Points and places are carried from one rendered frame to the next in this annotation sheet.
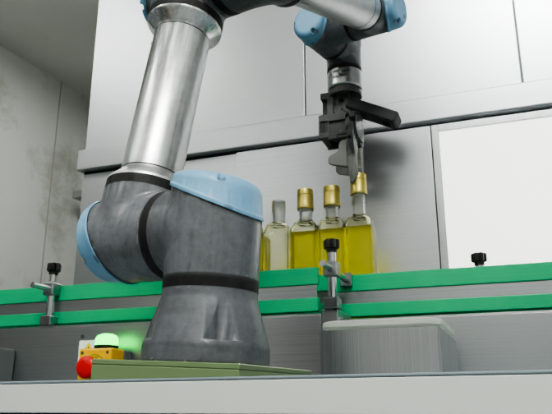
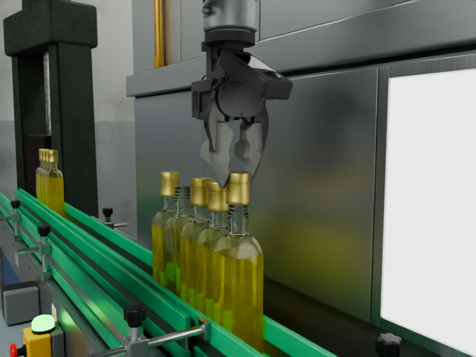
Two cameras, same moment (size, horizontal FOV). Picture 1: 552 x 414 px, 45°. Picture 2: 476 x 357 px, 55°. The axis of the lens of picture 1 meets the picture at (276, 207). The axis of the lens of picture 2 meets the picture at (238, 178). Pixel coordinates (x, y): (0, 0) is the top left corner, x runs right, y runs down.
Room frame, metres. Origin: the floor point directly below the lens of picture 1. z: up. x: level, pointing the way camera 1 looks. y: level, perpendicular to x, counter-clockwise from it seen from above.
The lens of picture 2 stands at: (0.77, -0.55, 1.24)
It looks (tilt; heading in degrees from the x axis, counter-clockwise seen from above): 6 degrees down; 36
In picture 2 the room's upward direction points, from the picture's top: straight up
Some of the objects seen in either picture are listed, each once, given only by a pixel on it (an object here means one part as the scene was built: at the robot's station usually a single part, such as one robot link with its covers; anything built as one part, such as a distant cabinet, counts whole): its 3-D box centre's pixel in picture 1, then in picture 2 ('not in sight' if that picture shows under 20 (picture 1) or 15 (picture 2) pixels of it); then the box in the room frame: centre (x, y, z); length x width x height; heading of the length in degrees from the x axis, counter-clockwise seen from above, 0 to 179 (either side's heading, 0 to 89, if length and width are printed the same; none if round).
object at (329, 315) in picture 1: (338, 332); not in sight; (1.20, -0.11, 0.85); 0.09 x 0.04 x 0.07; 160
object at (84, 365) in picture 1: (89, 367); (18, 352); (1.22, 0.33, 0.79); 0.04 x 0.03 x 0.04; 70
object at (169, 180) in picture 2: not in sight; (170, 184); (1.37, 0.05, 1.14); 0.04 x 0.04 x 0.04
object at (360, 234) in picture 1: (361, 267); (238, 304); (1.29, -0.17, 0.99); 0.06 x 0.06 x 0.21; 69
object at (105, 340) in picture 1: (107, 341); (42, 323); (1.27, 0.32, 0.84); 0.04 x 0.04 x 0.03
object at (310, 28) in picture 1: (327, 29); not in sight; (1.20, -0.11, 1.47); 0.11 x 0.11 x 0.08; 55
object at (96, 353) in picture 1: (103, 370); (42, 347); (1.26, 0.32, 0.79); 0.07 x 0.07 x 0.07; 70
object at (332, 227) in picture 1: (333, 269); (219, 292); (1.31, -0.12, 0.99); 0.06 x 0.06 x 0.21; 71
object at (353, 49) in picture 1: (342, 51); not in sight; (1.29, -0.15, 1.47); 0.09 x 0.08 x 0.11; 145
